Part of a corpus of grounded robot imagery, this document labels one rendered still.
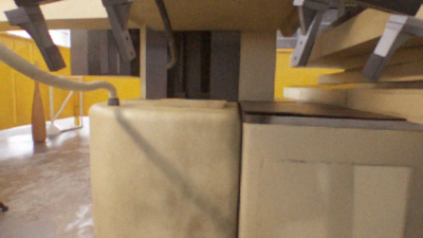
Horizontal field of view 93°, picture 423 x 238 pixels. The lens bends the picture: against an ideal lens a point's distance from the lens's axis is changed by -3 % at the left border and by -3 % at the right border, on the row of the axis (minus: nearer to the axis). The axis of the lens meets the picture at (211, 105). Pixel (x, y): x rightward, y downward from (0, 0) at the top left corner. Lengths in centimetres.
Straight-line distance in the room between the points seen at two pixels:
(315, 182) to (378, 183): 21
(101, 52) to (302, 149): 135
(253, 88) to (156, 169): 79
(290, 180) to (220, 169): 24
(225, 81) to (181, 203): 78
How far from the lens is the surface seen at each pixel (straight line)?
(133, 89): 346
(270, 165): 77
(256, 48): 136
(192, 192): 83
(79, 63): 173
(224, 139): 75
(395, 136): 91
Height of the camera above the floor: 69
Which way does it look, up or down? 5 degrees down
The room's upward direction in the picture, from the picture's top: 2 degrees clockwise
